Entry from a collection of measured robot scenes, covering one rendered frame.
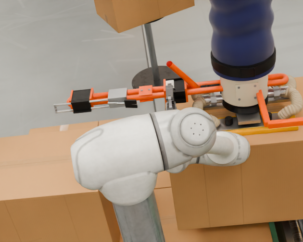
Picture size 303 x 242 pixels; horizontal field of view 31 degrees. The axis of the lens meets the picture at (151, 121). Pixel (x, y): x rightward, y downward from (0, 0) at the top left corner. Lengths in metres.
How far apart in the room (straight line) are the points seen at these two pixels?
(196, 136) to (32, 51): 4.18
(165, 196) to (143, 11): 1.63
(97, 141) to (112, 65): 3.54
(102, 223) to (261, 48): 0.91
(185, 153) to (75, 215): 1.08
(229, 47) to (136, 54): 2.96
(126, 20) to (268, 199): 2.00
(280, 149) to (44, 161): 0.94
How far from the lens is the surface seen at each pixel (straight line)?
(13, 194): 2.18
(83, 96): 2.06
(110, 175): 1.17
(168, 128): 1.16
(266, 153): 2.00
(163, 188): 2.61
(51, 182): 2.17
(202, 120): 1.14
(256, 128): 2.00
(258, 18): 1.82
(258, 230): 2.39
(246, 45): 1.85
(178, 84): 2.04
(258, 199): 2.15
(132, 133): 1.16
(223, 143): 1.59
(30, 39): 5.47
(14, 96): 4.63
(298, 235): 2.37
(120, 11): 3.75
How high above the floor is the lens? 2.33
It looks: 36 degrees down
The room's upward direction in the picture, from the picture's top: 10 degrees counter-clockwise
